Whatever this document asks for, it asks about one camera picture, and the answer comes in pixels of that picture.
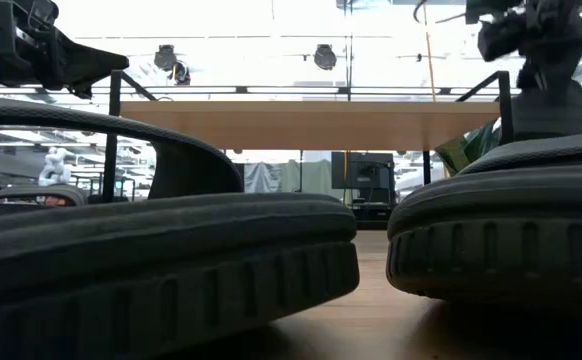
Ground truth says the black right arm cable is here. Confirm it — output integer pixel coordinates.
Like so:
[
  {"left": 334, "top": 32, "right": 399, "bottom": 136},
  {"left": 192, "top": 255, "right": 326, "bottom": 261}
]
[{"left": 412, "top": 0, "right": 468, "bottom": 25}]

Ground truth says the grey green curtain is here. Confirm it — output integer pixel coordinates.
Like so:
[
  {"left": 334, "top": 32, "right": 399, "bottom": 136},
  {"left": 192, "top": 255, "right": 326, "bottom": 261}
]
[{"left": 243, "top": 159, "right": 332, "bottom": 195}]

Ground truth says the white figure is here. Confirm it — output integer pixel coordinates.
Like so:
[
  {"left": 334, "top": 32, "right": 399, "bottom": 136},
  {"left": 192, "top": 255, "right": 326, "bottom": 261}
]
[{"left": 38, "top": 146, "right": 72, "bottom": 187}]

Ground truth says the green plant in white pot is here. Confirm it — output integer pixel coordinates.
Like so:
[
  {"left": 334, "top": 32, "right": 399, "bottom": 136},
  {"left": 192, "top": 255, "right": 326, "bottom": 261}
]
[{"left": 434, "top": 118, "right": 503, "bottom": 177}]

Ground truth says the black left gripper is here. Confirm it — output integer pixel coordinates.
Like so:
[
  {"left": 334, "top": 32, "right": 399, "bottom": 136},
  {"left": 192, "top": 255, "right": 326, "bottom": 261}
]
[{"left": 0, "top": 0, "right": 130, "bottom": 100}]

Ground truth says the black monitor on stand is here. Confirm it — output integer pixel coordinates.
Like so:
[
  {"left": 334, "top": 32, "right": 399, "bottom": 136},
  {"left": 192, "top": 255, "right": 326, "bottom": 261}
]
[{"left": 330, "top": 151, "right": 397, "bottom": 224}]

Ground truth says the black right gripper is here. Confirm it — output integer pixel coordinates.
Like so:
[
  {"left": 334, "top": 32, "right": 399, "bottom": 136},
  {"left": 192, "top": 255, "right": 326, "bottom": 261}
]
[{"left": 464, "top": 0, "right": 582, "bottom": 94}]

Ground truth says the wooden shelf with black frame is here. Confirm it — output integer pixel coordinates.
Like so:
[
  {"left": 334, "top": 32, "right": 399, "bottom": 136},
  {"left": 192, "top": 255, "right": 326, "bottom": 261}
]
[{"left": 101, "top": 69, "right": 515, "bottom": 204}]

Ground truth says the thin black pole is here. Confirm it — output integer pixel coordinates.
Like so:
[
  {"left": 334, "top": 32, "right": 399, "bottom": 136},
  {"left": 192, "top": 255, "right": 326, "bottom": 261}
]
[{"left": 343, "top": 0, "right": 355, "bottom": 101}]

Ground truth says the black metal table frame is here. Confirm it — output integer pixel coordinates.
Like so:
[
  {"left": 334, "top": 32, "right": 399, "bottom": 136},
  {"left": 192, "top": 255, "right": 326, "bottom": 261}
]
[{"left": 353, "top": 219, "right": 397, "bottom": 231}]

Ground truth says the yellow cable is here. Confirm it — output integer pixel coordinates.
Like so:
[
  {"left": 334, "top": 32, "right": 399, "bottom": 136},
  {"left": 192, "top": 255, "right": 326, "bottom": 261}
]
[{"left": 422, "top": 0, "right": 436, "bottom": 103}]

